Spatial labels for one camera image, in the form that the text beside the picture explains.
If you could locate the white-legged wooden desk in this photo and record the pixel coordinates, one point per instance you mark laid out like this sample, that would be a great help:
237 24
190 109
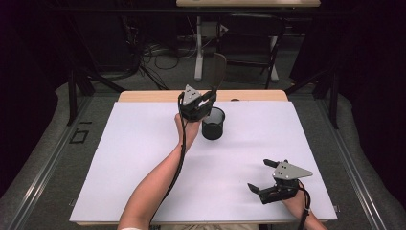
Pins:
199 48

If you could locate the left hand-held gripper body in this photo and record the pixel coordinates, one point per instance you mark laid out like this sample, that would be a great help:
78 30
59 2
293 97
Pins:
191 102

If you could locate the white table cover sheet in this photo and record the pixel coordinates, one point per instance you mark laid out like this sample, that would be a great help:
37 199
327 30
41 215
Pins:
143 166

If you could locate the black chair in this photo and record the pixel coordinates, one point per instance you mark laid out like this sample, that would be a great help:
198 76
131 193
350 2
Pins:
252 44

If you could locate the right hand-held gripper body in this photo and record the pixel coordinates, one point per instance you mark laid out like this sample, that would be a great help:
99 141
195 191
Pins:
284 182

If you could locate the black mesh pen holder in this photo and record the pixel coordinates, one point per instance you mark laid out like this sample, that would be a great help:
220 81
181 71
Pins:
213 123

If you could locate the person's right hand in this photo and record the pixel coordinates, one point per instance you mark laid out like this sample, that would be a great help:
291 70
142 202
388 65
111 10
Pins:
295 202

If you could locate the black metal stand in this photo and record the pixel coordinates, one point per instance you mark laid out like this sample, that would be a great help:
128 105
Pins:
328 92
83 86

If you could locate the person's left hand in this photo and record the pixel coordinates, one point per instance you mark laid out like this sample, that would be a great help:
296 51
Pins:
188 131

